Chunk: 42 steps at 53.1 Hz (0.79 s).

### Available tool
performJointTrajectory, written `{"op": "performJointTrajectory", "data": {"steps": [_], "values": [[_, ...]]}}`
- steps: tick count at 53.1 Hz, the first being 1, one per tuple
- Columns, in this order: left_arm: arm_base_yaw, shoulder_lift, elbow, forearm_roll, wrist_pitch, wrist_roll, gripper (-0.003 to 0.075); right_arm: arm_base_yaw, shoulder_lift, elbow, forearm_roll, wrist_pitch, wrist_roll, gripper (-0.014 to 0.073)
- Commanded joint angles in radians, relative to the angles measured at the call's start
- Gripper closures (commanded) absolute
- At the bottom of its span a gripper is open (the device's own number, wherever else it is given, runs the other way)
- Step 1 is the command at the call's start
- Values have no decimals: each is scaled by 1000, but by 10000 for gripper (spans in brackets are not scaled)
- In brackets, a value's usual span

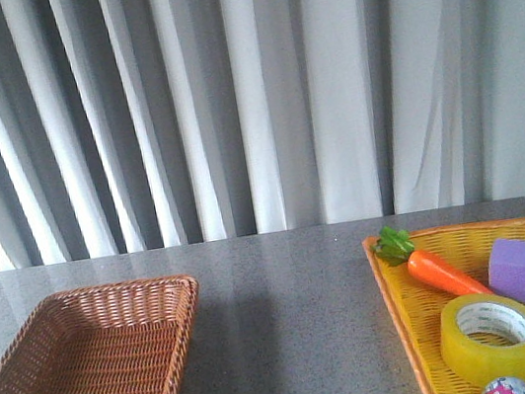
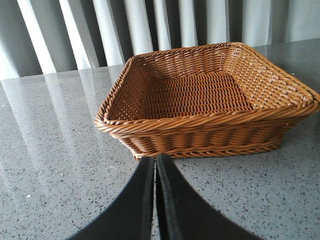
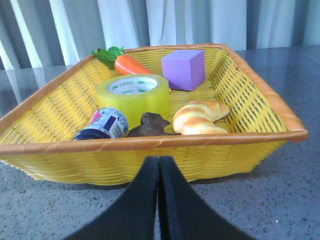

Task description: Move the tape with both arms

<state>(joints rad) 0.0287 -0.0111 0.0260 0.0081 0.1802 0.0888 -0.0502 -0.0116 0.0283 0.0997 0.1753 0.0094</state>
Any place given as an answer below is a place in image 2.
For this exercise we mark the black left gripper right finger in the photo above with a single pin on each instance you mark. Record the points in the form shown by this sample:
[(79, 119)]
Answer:
[(184, 215)]

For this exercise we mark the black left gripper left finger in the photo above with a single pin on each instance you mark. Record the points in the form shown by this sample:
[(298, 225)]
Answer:
[(129, 217)]

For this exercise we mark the brown wicker basket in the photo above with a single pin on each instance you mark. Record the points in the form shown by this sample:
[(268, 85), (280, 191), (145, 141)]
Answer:
[(223, 99)]

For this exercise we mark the grey pleated curtain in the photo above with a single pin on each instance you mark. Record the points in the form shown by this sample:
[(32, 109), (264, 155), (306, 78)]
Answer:
[(50, 36)]

